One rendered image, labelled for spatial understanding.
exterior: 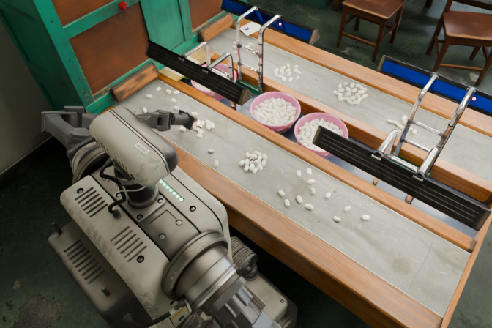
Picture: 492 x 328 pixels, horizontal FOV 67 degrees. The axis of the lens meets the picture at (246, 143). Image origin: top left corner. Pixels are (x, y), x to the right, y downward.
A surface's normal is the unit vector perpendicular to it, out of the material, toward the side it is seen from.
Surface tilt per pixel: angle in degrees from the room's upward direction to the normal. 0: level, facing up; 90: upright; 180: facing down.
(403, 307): 0
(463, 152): 0
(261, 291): 1
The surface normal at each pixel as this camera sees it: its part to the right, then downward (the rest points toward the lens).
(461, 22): -0.02, -0.65
